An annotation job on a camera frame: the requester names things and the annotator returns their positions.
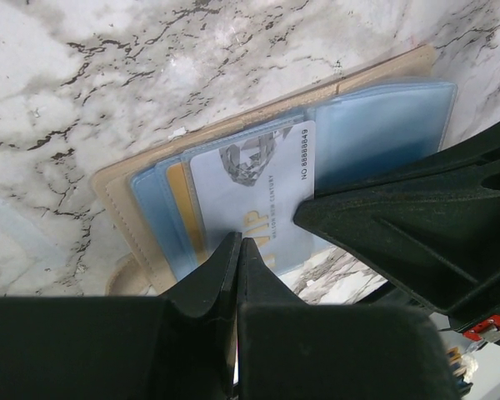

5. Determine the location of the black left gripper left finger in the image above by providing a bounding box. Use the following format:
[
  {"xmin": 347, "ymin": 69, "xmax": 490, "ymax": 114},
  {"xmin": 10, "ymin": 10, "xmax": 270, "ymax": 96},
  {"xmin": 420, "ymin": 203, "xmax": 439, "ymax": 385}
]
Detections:
[{"xmin": 0, "ymin": 232, "xmax": 242, "ymax": 399}]

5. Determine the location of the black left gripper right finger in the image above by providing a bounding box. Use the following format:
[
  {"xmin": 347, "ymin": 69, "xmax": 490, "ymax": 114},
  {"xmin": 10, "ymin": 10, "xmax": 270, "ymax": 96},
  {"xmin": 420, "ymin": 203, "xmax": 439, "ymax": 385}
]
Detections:
[{"xmin": 237, "ymin": 238, "xmax": 459, "ymax": 399}]

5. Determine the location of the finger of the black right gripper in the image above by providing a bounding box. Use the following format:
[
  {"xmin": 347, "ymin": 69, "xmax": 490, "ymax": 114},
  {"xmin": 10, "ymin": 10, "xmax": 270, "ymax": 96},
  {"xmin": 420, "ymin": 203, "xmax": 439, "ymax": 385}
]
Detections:
[{"xmin": 294, "ymin": 122, "xmax": 500, "ymax": 331}]

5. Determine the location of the beige card holder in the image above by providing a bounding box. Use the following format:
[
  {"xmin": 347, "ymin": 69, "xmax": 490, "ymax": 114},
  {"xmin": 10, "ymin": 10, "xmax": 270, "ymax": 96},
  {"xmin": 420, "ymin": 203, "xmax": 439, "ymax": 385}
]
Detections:
[{"xmin": 92, "ymin": 45, "xmax": 457, "ymax": 296}]

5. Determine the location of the silver card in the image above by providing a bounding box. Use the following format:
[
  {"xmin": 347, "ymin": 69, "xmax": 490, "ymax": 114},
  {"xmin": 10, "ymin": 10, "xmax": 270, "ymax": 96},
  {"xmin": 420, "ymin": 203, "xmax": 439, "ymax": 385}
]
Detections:
[{"xmin": 189, "ymin": 121, "xmax": 316, "ymax": 275}]

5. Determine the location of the gold card in holder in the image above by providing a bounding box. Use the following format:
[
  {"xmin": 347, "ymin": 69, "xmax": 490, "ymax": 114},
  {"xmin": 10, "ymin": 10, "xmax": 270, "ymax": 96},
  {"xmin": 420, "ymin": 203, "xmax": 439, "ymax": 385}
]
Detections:
[{"xmin": 166, "ymin": 162, "xmax": 207, "ymax": 264}]

